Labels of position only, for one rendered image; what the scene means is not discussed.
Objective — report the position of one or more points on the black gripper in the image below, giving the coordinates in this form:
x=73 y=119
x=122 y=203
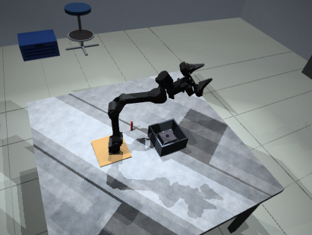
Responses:
x=186 y=69

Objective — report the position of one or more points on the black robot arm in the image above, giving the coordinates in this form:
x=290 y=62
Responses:
x=156 y=95

